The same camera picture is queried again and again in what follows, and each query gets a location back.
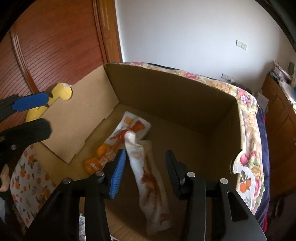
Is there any orange white snack packet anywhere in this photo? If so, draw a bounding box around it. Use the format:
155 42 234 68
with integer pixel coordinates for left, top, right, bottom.
84 111 151 174

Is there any brown cardboard box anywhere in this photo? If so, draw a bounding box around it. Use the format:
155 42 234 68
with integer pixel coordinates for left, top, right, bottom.
36 63 243 241

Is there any wooden window-side cabinet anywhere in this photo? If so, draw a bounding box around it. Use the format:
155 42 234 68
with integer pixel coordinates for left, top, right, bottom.
262 74 295 198

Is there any navy blue blanket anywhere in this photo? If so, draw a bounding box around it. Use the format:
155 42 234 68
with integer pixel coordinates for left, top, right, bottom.
255 93 270 233

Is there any person's left hand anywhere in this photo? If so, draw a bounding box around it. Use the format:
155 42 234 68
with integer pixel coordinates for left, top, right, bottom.
0 164 10 192

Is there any orange-print white tablecloth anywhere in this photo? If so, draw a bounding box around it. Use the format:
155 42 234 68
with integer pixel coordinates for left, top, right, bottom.
10 145 56 227

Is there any wooden slatted wardrobe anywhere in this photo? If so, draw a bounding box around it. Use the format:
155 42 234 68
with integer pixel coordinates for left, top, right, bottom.
1 1 122 98

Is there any white red-print snack packet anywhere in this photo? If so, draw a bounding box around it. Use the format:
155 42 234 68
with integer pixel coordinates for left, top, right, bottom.
125 131 171 235

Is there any clutter on cabinet top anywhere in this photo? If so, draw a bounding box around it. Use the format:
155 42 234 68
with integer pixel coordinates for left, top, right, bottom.
271 61 295 105

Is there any yellow plush toy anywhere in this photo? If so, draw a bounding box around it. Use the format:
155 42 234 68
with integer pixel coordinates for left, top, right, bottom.
26 82 73 122

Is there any white wall switch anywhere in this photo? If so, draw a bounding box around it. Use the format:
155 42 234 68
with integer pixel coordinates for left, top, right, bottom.
236 40 247 50

